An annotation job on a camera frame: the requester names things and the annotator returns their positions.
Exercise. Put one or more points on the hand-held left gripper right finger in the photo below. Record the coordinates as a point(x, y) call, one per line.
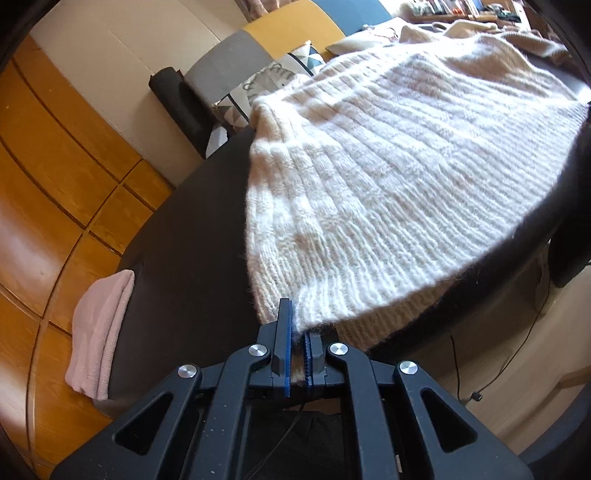
point(308, 364)

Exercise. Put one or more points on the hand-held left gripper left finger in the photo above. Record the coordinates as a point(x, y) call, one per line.
point(286, 350)

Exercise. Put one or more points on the cream knit sweater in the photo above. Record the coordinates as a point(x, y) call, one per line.
point(392, 161)

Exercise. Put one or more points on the pink folded garment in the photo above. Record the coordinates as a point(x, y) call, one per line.
point(97, 332)

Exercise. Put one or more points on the tiger print cushion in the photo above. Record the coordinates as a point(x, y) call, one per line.
point(277, 76)

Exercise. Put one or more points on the black rolled mat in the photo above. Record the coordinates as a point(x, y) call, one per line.
point(175, 97)

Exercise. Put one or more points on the wooden wardrobe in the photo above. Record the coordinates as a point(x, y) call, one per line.
point(55, 184)

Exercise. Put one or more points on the deer print cushion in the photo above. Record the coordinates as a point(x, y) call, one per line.
point(360, 44)

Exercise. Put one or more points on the grey yellow blue sofa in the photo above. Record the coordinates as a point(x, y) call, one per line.
point(277, 27)

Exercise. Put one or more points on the wooden desk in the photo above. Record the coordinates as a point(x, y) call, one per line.
point(461, 18)

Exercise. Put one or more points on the group of jars and bottles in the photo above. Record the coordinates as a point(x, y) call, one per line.
point(443, 7)

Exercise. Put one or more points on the beige sweater with ribbed cuff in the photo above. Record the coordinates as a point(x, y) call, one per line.
point(531, 44)

